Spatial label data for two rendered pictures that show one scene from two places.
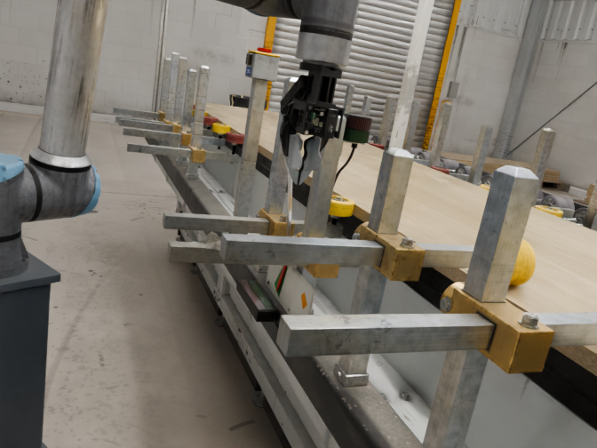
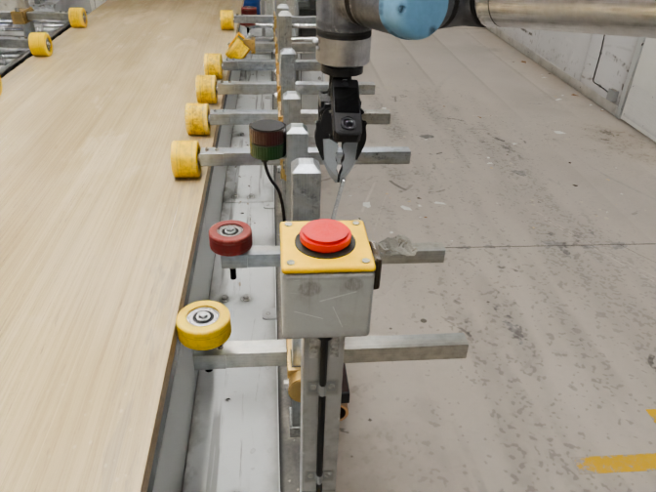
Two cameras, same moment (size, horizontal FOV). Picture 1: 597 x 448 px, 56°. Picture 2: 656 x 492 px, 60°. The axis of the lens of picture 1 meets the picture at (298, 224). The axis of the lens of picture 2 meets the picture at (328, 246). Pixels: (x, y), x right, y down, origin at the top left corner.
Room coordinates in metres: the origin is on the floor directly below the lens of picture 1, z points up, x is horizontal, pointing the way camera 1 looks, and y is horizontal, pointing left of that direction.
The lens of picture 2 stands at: (1.92, 0.28, 1.46)
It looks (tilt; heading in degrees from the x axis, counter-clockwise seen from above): 32 degrees down; 197
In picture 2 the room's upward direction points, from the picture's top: 2 degrees clockwise
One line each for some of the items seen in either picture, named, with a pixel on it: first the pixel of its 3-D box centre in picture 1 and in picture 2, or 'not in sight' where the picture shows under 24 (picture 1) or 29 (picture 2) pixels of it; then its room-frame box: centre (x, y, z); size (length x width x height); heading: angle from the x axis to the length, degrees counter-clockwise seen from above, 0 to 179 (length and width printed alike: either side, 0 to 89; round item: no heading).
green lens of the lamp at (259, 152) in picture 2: (354, 134); (267, 146); (1.11, -0.08, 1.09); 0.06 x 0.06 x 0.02
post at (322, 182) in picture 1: (314, 230); (296, 249); (1.09, -0.03, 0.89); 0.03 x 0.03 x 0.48; 23
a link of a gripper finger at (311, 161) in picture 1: (313, 162); (329, 155); (0.99, -0.01, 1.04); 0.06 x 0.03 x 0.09; 23
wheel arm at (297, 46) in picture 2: not in sight; (304, 47); (-0.13, -0.47, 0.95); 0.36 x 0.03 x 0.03; 113
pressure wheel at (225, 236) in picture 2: not in sight; (231, 253); (1.10, -0.16, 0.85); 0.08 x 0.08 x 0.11
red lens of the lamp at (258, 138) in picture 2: (356, 122); (267, 132); (1.11, -0.08, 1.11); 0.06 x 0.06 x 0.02
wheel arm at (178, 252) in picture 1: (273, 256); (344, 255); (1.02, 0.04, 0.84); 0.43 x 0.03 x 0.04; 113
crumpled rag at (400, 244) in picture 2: (224, 239); (395, 241); (0.98, 0.13, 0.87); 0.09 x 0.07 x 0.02; 113
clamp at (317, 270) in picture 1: (315, 253); not in sight; (1.07, -0.05, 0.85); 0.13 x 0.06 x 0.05; 23
